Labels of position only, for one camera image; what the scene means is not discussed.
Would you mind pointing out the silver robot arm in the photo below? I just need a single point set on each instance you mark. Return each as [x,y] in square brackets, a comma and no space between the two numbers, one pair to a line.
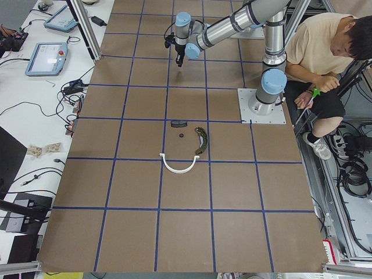
[273,79]
[192,36]

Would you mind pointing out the aluminium frame post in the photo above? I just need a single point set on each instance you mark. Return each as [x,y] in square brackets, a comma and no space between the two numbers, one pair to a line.
[83,23]

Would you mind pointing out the white curved plastic part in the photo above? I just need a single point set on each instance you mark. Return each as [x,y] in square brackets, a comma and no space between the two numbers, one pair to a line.
[179,167]

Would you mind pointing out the green brake shoe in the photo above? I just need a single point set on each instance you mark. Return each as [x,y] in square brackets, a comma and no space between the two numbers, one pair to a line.
[203,140]

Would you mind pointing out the person in beige shirt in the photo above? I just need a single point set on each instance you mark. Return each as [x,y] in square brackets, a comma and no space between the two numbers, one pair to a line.
[322,48]

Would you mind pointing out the black power adapter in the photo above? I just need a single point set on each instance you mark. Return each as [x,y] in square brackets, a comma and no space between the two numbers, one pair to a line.
[98,21]

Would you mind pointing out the green handled reacher tool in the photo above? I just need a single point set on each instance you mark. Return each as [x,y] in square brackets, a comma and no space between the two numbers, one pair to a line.
[316,92]

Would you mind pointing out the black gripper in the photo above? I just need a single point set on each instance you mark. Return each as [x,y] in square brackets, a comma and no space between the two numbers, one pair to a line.
[179,50]

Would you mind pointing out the upper teach pendant tablet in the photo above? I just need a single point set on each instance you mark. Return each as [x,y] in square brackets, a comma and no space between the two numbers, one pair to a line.
[62,20]

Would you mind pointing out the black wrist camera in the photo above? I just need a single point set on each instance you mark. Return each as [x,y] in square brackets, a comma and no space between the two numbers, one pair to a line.
[169,40]

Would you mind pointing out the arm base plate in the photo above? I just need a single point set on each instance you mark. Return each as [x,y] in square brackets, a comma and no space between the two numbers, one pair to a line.
[250,34]
[254,112]

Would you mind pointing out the teach pendant tablet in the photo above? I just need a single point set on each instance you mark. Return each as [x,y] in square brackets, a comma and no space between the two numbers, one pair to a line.
[47,59]
[62,20]

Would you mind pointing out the black monitor corner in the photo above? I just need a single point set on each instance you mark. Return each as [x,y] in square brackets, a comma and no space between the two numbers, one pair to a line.
[13,153]

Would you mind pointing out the lower teach pendant tablet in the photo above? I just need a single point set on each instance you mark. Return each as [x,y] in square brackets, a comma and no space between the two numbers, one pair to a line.
[47,59]

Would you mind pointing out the grey brake pad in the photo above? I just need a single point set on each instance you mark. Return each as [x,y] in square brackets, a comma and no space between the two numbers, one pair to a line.
[178,123]

